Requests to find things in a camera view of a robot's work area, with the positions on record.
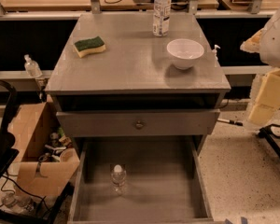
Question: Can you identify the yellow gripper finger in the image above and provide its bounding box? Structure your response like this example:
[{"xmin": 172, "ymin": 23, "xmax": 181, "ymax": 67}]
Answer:
[
  {"xmin": 244, "ymin": 68, "xmax": 280, "ymax": 130},
  {"xmin": 240, "ymin": 29, "xmax": 263, "ymax": 53}
]

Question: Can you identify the small clear water bottle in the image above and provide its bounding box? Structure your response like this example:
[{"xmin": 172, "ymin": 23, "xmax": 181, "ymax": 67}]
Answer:
[{"xmin": 111, "ymin": 164, "xmax": 127, "ymax": 195}]

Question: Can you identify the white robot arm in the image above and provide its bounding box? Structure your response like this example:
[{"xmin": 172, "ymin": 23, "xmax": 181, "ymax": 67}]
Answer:
[{"xmin": 240, "ymin": 8, "xmax": 280, "ymax": 130}]

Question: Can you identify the tall clear labelled bottle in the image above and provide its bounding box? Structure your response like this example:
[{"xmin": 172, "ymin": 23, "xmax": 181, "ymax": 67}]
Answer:
[{"xmin": 153, "ymin": 0, "xmax": 171, "ymax": 36}]

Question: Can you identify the grey wooden drawer cabinet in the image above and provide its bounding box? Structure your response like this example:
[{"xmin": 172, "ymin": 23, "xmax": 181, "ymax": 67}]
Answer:
[{"xmin": 45, "ymin": 11, "xmax": 231, "ymax": 224}]

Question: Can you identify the grey upper drawer with knob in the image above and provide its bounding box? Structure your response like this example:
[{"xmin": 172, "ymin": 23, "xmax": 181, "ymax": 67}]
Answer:
[{"xmin": 57, "ymin": 109, "xmax": 219, "ymax": 137}]

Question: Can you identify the open grey middle drawer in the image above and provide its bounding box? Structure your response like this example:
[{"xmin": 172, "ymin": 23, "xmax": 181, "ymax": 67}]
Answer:
[{"xmin": 68, "ymin": 137, "xmax": 214, "ymax": 224}]

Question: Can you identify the small pump bottle left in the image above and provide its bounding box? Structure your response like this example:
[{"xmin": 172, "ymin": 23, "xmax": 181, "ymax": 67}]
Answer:
[{"xmin": 24, "ymin": 54, "xmax": 42, "ymax": 78}]

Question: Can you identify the black stand with metal pole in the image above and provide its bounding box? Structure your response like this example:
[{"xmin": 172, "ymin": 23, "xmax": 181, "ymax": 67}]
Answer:
[{"xmin": 217, "ymin": 119, "xmax": 280, "ymax": 160}]

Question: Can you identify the small white pump dispenser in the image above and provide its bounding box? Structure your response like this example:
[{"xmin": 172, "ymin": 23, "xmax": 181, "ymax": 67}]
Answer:
[{"xmin": 212, "ymin": 44, "xmax": 220, "ymax": 67}]

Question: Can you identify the white ceramic bowl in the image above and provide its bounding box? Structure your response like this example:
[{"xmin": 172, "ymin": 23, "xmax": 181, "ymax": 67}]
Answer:
[{"xmin": 166, "ymin": 38, "xmax": 204, "ymax": 70}]

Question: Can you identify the green and yellow sponge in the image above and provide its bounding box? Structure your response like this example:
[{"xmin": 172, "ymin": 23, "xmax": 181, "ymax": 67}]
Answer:
[{"xmin": 74, "ymin": 36, "xmax": 105, "ymax": 58}]

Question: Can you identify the cardboard box with clutter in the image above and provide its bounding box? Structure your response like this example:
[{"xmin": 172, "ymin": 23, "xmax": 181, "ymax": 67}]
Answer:
[{"xmin": 8, "ymin": 103, "xmax": 80, "ymax": 196}]

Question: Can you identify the black chair frame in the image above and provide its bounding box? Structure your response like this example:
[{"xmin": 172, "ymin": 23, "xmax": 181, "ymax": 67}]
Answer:
[{"xmin": 0, "ymin": 80, "xmax": 19, "ymax": 178}]

